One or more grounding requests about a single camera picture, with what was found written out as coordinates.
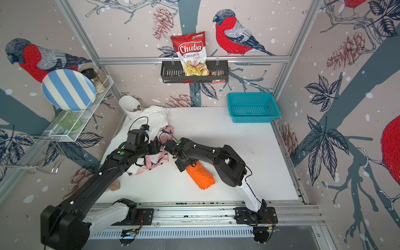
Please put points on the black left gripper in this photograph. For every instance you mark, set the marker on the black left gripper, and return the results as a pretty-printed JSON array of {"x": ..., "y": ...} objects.
[{"x": 155, "y": 147}]

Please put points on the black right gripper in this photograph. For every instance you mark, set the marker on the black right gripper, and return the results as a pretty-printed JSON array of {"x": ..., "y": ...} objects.
[{"x": 181, "y": 167}]

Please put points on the orange shorts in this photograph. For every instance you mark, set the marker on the orange shorts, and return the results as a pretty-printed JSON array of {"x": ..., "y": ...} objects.
[{"x": 200, "y": 175}]

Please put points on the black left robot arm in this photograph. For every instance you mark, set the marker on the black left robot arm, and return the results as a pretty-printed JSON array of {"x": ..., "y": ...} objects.
[{"x": 68, "y": 227}]

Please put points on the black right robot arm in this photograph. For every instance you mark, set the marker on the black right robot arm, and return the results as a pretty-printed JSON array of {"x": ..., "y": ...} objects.
[{"x": 230, "y": 167}]

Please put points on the pink patterned shorts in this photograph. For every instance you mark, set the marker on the pink patterned shorts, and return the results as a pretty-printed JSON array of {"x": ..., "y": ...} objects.
[{"x": 152, "y": 161}]

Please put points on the white shorts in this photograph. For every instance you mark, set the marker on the white shorts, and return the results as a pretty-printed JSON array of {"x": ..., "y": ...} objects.
[{"x": 156, "y": 117}]

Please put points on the white ceramic cup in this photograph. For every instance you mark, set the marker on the white ceramic cup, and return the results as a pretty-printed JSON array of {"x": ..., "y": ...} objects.
[{"x": 131, "y": 107}]

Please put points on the black cap bottle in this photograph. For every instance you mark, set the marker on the black cap bottle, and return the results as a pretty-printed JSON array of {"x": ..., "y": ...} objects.
[{"x": 115, "y": 186}]

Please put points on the dark lid spice jar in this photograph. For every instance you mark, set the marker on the dark lid spice jar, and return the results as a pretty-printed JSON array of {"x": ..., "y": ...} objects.
[{"x": 91, "y": 74}]

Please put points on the teal plastic basket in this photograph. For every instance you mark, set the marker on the teal plastic basket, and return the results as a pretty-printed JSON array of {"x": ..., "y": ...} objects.
[{"x": 252, "y": 107}]

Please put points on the blue white striped plate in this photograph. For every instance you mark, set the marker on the blue white striped plate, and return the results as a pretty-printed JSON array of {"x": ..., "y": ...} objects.
[{"x": 68, "y": 90}]

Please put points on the small snack packet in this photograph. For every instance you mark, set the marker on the small snack packet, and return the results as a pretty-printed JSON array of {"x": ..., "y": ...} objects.
[{"x": 216, "y": 72}]

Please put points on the red Chuba chips bag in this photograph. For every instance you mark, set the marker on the red Chuba chips bag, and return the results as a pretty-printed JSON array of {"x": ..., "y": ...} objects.
[{"x": 191, "y": 50}]

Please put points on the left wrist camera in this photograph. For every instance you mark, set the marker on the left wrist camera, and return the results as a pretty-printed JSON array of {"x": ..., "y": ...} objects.
[{"x": 145, "y": 127}]

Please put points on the clear acrylic wall shelf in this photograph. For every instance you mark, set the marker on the clear acrylic wall shelf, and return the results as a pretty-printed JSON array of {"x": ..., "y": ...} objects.
[{"x": 80, "y": 119}]

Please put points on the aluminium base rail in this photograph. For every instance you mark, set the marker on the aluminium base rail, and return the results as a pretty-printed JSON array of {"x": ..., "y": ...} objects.
[{"x": 186, "y": 221}]

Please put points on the black wire wall basket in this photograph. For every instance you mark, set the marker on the black wire wall basket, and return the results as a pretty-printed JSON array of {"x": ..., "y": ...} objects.
[{"x": 172, "y": 72}]

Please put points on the chrome wire wall rack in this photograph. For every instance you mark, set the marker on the chrome wire wall rack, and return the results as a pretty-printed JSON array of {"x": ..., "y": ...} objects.
[{"x": 32, "y": 153}]

